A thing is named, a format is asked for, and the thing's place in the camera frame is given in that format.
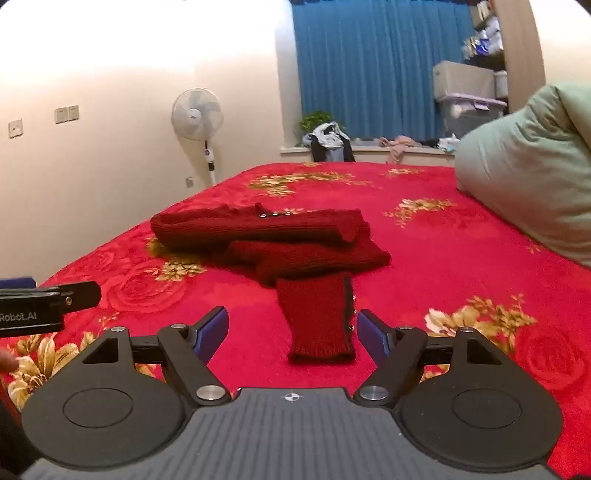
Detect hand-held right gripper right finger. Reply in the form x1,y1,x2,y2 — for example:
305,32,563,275
353,308,511,408

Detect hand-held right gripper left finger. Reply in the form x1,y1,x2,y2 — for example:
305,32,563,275
81,306,232,408

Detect dark red knit sweater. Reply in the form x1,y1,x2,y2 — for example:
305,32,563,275
150,203,392,365

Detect grey and black clothes heap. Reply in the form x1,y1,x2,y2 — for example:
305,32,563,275
310,136,356,163

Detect grey white clothes pile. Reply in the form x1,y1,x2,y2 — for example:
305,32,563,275
302,122,347,148

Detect red floral blanket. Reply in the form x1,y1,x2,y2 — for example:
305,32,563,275
0,161,591,480

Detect person's dark clothing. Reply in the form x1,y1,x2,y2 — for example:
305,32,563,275
0,399,25,476

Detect white windowsill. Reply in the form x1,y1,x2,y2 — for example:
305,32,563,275
279,138,458,167

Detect pink cloth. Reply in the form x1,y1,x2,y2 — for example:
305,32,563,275
379,135,423,163

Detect white standing fan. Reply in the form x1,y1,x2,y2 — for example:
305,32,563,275
172,88,225,188

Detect green potted plant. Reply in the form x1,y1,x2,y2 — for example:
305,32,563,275
299,111,334,139

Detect light green pillow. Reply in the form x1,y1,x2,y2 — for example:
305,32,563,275
455,83,591,269

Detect clear storage box lilac lid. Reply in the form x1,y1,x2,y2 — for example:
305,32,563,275
436,92,508,139

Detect blue curtain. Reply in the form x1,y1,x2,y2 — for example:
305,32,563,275
290,0,483,141

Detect beige box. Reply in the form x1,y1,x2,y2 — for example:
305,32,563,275
433,60,496,99

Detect blue white packet stack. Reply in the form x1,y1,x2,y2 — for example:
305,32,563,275
462,18,502,58

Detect beige shelf unit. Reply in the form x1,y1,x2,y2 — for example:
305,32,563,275
462,0,546,114

